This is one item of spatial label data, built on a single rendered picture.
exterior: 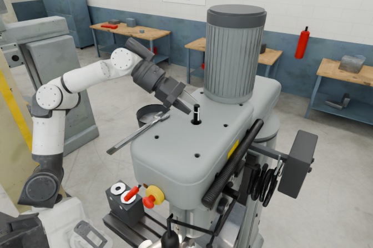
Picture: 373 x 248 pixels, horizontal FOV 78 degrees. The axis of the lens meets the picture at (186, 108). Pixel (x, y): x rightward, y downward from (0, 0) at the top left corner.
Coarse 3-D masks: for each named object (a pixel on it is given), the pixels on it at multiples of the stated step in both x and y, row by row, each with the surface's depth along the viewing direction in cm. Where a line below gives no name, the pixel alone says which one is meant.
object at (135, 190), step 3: (135, 186) 76; (138, 186) 77; (132, 189) 75; (135, 189) 76; (138, 189) 76; (129, 192) 75; (132, 192) 75; (135, 192) 75; (126, 195) 74; (129, 195) 74; (132, 195) 74; (126, 198) 73; (129, 198) 73; (126, 201) 73
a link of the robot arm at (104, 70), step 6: (102, 60) 74; (108, 60) 76; (96, 66) 72; (102, 66) 73; (108, 66) 77; (96, 72) 72; (102, 72) 72; (108, 72) 76; (114, 72) 77; (120, 72) 78; (102, 78) 73; (108, 78) 74; (114, 78) 78
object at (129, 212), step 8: (120, 184) 148; (112, 192) 143; (120, 192) 143; (128, 192) 143; (112, 200) 144; (120, 200) 139; (136, 200) 139; (112, 208) 151; (120, 208) 139; (128, 208) 135; (136, 208) 140; (120, 216) 147; (128, 216) 137; (136, 216) 143; (128, 224) 143
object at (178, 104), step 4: (176, 100) 71; (180, 100) 71; (172, 104) 72; (176, 104) 71; (180, 104) 71; (184, 104) 71; (180, 108) 72; (184, 108) 72; (188, 108) 71; (184, 112) 72; (188, 112) 72
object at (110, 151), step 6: (156, 114) 79; (168, 114) 79; (156, 120) 76; (162, 120) 77; (144, 126) 73; (150, 126) 74; (138, 132) 71; (126, 138) 69; (132, 138) 69; (120, 144) 66; (108, 150) 64; (114, 150) 64
